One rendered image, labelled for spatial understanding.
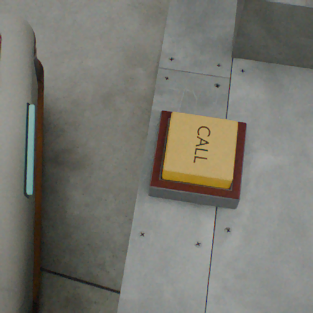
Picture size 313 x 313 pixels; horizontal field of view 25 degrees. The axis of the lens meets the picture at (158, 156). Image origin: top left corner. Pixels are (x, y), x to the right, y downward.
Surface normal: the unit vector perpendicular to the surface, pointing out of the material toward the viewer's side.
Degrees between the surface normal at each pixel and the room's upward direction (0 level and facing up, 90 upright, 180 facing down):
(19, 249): 51
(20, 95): 39
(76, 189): 0
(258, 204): 0
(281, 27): 90
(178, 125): 0
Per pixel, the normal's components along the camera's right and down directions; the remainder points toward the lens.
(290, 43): -0.14, 0.87
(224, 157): 0.06, -0.47
